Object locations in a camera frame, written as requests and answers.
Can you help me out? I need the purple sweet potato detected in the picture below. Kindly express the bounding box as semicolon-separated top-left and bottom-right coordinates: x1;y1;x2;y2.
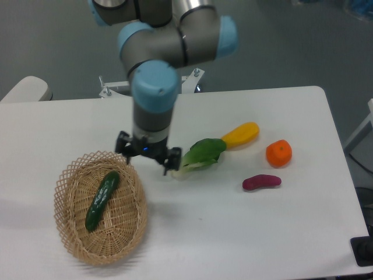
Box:
242;174;282;191

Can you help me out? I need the green cucumber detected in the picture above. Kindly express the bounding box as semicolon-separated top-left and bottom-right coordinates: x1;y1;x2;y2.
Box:
85;170;120;232

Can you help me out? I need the green bok choy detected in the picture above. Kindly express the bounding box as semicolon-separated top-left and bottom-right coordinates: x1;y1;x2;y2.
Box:
171;138;227;178

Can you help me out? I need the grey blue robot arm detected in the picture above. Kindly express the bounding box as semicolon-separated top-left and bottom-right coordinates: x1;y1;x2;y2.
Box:
88;1;238;171

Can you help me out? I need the black device at table edge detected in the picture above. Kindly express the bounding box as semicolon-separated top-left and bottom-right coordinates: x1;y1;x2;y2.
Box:
350;236;372;267

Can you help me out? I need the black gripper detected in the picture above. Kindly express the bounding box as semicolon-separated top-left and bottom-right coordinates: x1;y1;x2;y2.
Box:
115;128;182;176

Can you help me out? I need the white furniture at right edge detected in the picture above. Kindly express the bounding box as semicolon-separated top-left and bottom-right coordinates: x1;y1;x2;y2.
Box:
343;99;372;155

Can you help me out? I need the orange tangerine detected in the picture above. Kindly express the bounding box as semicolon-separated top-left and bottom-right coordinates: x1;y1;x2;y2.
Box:
266;139;293;167

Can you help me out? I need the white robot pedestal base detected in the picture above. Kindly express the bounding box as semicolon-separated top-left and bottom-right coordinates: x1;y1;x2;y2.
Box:
98;68;205;99

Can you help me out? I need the woven wicker basket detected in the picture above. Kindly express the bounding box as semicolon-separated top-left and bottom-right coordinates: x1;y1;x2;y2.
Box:
54;151;147;265

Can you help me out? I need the white chair back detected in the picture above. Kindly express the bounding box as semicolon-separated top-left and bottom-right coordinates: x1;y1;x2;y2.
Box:
1;76;53;104

